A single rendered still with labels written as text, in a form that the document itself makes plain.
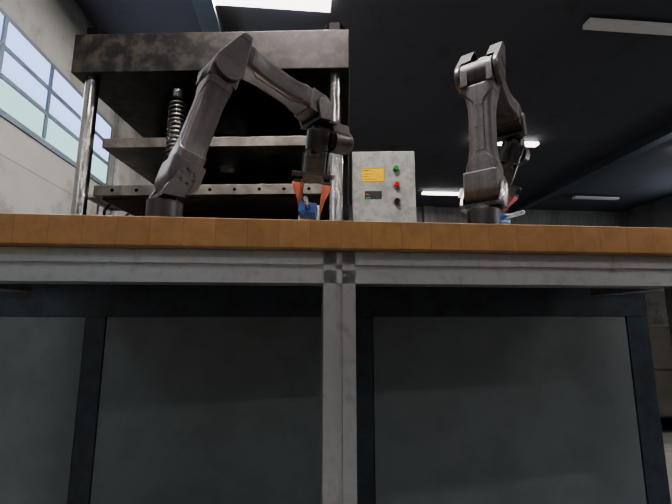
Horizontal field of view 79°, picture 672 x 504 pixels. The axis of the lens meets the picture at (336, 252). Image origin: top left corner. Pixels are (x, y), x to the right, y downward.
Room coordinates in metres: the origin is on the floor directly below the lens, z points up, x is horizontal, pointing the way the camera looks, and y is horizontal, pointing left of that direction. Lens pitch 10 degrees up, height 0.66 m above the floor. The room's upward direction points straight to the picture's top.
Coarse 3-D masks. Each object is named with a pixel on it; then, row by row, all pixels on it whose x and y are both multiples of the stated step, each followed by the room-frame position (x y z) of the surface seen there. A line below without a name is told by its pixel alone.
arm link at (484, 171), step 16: (480, 64) 0.77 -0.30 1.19; (464, 80) 0.79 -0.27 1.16; (480, 80) 0.78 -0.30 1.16; (464, 96) 0.80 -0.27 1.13; (480, 96) 0.77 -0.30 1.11; (496, 96) 0.79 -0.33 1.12; (480, 112) 0.77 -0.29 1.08; (480, 128) 0.77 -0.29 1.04; (496, 128) 0.80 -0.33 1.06; (480, 144) 0.77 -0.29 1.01; (496, 144) 0.79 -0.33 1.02; (480, 160) 0.77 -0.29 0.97; (496, 160) 0.76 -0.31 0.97; (464, 176) 0.79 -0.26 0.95; (480, 176) 0.77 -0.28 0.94; (496, 176) 0.75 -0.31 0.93; (464, 192) 0.78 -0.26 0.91; (480, 192) 0.77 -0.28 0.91; (496, 192) 0.75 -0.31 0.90
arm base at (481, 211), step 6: (474, 210) 0.76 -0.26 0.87; (480, 210) 0.75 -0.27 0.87; (486, 210) 0.74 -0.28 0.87; (492, 210) 0.74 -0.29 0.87; (498, 210) 0.75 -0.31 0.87; (468, 216) 0.77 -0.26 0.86; (474, 216) 0.76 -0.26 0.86; (480, 216) 0.75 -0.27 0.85; (486, 216) 0.74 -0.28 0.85; (492, 216) 0.74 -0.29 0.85; (498, 216) 0.75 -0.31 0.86; (468, 222) 0.77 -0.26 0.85; (474, 222) 0.76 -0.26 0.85; (480, 222) 0.75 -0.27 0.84; (486, 222) 0.74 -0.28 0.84; (492, 222) 0.74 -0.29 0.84; (498, 222) 0.75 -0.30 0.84
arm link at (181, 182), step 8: (184, 168) 0.70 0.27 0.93; (176, 176) 0.69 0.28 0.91; (184, 176) 0.70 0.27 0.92; (192, 176) 0.71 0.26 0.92; (168, 184) 0.68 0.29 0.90; (176, 184) 0.69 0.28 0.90; (184, 184) 0.70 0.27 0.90; (192, 184) 0.71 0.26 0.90; (160, 192) 0.69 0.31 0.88; (168, 192) 0.68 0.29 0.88; (176, 192) 0.69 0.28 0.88; (184, 192) 0.70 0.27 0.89
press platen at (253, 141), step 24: (120, 144) 1.87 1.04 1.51; (144, 144) 1.87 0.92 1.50; (216, 144) 1.86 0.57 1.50; (240, 144) 1.85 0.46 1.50; (264, 144) 1.85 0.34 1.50; (288, 144) 1.85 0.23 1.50; (144, 168) 2.14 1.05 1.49; (216, 168) 2.14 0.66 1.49; (264, 168) 2.14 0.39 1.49; (288, 168) 2.14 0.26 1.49
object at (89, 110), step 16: (96, 80) 1.79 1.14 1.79; (336, 80) 1.74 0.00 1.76; (96, 96) 1.80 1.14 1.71; (336, 96) 1.74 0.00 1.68; (96, 112) 1.81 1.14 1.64; (336, 112) 1.74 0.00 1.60; (80, 128) 1.78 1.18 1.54; (80, 144) 1.77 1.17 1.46; (80, 160) 1.77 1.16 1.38; (336, 160) 1.74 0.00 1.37; (80, 176) 1.77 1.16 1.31; (336, 176) 1.74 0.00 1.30; (80, 192) 1.78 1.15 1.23; (336, 192) 1.74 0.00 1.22; (80, 208) 1.78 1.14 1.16; (336, 208) 1.74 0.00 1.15
